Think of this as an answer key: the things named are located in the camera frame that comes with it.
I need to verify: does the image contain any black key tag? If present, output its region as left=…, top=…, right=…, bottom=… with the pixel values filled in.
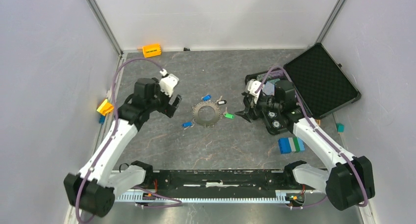
left=216, top=96, right=227, bottom=105

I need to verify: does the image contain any small blue key tag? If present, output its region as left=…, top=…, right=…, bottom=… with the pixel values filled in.
left=201, top=94, right=211, bottom=101

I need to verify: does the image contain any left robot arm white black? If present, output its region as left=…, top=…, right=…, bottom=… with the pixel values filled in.
left=63, top=74, right=182, bottom=217

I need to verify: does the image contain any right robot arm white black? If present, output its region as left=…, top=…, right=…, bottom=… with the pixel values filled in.
left=236, top=79, right=375, bottom=211

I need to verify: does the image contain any blue green white block stack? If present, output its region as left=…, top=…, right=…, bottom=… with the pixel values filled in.
left=278, top=137, right=305, bottom=154

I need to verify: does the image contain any orange box at back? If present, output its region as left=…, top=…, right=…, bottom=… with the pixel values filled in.
left=142, top=44, right=162, bottom=58

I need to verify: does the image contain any black poker chip case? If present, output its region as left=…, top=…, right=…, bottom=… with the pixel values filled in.
left=245, top=43, right=361, bottom=135

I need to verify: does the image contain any yellow orange block at left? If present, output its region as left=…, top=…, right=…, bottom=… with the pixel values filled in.
left=96, top=99, right=114, bottom=116

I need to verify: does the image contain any small blue block at left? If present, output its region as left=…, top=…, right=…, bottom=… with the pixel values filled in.
left=99, top=115, right=106, bottom=124

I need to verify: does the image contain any small teal cube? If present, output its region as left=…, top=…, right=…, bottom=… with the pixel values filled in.
left=336, top=123, right=344, bottom=133

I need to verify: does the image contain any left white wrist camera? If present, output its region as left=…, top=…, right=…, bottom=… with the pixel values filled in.
left=159, top=69, right=180, bottom=97

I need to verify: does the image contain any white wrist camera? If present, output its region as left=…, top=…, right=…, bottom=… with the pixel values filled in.
left=245, top=79, right=263, bottom=104
left=159, top=69, right=180, bottom=97

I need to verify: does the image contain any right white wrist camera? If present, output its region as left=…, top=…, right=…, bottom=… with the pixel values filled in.
left=245, top=79, right=263, bottom=104

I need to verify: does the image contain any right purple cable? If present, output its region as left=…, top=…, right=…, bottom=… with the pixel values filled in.
left=255, top=65, right=369, bottom=210

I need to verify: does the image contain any purple cable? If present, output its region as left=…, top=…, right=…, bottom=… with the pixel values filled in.
left=255, top=65, right=369, bottom=210
left=75, top=57, right=182, bottom=224

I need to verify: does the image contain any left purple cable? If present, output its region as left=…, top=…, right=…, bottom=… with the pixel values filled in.
left=75, top=57, right=182, bottom=224

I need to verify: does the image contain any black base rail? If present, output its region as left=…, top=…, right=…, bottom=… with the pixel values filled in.
left=145, top=169, right=306, bottom=199

